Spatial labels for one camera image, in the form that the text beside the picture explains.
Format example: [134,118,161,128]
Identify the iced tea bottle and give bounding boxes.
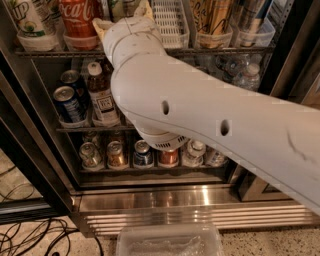
[87,62,119,126]

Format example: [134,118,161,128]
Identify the clear plastic bin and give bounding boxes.
[116,223,225,256]

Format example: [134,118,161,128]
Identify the stainless steel fridge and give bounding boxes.
[0,0,320,237]

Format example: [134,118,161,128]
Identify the blue can bottom shelf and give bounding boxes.
[133,140,153,166]

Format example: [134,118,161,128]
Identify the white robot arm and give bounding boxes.
[93,3,320,214]

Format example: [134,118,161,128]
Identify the blue pepsi can front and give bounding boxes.
[53,86,85,123]

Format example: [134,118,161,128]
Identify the red can bottom shelf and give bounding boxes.
[159,150,178,165]

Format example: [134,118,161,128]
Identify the gold can top shelf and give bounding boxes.
[190,0,233,35]

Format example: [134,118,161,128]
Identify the silver can top shelf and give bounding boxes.
[233,0,270,33]

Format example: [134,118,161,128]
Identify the blue pepsi can back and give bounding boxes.
[60,70,90,110]

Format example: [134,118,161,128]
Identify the clear bottle bottom shelf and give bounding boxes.
[182,139,206,167]

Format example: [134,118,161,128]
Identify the labelled bottle bottom right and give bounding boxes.
[205,147,228,167]

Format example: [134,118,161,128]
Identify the red coca-cola can top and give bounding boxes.
[58,0,103,38]

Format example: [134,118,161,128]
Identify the orange can bottom shelf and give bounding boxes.
[107,141,127,169]

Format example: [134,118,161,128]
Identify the fridge door left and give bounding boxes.
[0,72,71,224]

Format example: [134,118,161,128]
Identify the water bottle middle front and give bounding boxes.
[233,63,260,91]

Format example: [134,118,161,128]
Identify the empty white shelf tray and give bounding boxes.
[151,0,190,49]

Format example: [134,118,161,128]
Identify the white 7up can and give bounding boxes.
[6,0,55,37]

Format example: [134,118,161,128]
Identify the black floor cables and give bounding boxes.
[0,164,104,256]

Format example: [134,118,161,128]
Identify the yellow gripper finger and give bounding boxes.
[92,18,112,39]
[134,0,153,20]

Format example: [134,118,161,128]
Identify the fridge glass door right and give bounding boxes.
[237,165,288,202]

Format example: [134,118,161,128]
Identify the blue pepsi can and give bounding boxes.
[60,70,90,110]
[53,86,85,123]

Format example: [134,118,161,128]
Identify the green can top shelf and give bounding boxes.
[108,0,141,22]

